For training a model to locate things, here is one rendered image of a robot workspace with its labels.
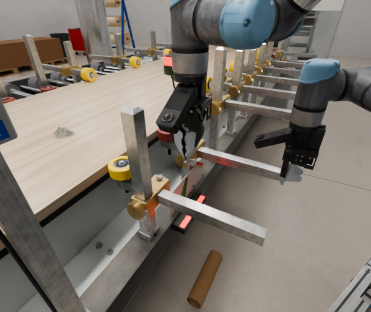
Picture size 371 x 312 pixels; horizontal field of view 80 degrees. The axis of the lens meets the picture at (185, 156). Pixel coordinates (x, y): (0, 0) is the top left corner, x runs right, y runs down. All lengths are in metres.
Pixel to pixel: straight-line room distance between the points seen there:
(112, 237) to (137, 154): 0.42
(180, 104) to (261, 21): 0.20
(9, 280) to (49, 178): 0.25
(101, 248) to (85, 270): 0.08
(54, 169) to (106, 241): 0.30
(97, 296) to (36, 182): 0.32
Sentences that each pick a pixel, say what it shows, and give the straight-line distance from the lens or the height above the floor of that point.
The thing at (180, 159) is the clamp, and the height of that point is 0.85.
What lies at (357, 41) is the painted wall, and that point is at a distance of 9.57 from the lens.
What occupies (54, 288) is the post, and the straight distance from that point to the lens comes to 0.49.
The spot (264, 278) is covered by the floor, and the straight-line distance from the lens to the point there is 1.51.
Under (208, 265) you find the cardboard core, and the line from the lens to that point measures 1.39.
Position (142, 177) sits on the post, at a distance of 0.54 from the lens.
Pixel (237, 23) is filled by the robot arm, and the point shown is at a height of 1.26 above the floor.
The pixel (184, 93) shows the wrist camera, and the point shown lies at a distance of 0.48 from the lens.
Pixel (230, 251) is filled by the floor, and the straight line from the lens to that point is 1.55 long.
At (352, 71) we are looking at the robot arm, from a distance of 0.65.
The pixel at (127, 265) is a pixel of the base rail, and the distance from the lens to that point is 0.68.
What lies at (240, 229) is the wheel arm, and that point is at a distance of 0.56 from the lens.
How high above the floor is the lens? 1.27
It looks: 33 degrees down
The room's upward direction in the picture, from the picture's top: straight up
